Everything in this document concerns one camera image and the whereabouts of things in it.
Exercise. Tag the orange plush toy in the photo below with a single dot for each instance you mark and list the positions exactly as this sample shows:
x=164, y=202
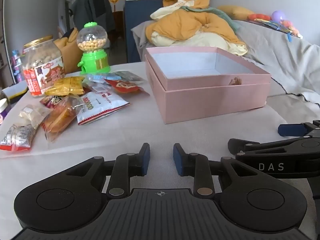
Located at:
x=258, y=17

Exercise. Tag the dark blue cabinet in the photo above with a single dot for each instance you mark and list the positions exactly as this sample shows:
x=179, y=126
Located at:
x=136, y=12

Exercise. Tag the yellow snack packet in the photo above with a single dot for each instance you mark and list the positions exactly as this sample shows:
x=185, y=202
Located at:
x=65, y=86

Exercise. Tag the white and red snack packet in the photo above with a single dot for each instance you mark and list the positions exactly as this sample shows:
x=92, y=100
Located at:
x=100, y=107

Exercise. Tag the dark hanging jacket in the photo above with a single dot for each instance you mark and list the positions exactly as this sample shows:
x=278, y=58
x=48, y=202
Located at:
x=92, y=12

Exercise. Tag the yellow pillow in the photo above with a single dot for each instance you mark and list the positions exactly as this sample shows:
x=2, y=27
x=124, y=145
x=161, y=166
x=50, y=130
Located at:
x=237, y=12

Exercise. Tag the colourful toy pile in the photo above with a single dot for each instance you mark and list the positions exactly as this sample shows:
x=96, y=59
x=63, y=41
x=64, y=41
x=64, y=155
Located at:
x=287, y=28

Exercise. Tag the light blue small packet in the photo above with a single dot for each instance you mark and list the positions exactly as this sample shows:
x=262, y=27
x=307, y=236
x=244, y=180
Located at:
x=100, y=76

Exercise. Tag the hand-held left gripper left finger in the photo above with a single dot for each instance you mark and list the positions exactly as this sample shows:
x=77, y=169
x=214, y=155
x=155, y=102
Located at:
x=146, y=160

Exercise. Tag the green gumball machine toy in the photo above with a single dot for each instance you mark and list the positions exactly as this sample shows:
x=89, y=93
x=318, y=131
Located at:
x=95, y=60

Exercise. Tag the grey snack packet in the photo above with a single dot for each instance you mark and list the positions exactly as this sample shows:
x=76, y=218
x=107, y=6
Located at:
x=128, y=77

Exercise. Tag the silver and red snack packet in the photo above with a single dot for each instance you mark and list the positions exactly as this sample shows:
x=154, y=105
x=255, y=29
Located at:
x=17, y=137

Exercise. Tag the clear small candy packet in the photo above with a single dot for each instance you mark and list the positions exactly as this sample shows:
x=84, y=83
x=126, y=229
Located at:
x=98, y=87

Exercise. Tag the clear packet of white candy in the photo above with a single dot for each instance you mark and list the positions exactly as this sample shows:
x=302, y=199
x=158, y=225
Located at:
x=33, y=115

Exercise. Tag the mustard yellow cushion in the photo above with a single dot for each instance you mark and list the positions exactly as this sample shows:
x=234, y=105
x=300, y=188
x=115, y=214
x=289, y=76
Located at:
x=70, y=52

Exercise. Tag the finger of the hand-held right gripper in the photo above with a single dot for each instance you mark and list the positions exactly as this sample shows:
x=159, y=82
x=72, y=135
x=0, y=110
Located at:
x=250, y=147
x=290, y=129

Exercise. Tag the orange and cream blanket pile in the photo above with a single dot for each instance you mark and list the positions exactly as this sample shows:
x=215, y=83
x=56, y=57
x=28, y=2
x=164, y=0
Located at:
x=190, y=27

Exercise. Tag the colourful shelf packets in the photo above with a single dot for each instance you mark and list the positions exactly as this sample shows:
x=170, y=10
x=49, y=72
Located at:
x=17, y=65

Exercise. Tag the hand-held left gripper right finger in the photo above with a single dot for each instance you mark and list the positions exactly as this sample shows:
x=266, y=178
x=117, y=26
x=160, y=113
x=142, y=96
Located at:
x=178, y=160

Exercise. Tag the black and yellow tray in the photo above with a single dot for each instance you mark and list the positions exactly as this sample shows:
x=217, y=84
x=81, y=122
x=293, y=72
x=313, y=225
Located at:
x=15, y=92

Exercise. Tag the pink cardboard box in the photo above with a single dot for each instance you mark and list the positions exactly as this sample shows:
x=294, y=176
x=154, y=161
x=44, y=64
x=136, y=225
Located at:
x=207, y=100

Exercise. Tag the purple toy ball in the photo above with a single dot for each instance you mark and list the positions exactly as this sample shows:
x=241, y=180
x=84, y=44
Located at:
x=278, y=16

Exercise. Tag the large clear snack jar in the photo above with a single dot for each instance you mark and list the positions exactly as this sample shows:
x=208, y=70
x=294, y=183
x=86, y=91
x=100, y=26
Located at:
x=42, y=62

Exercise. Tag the dark red snack packet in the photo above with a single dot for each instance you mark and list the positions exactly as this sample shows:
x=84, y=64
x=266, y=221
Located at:
x=51, y=101

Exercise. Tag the red pictured snack packet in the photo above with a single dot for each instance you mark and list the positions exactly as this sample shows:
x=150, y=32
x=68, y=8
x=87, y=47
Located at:
x=125, y=87

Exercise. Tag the orange bread packet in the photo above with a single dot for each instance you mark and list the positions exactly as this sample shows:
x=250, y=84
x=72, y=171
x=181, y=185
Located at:
x=58, y=118

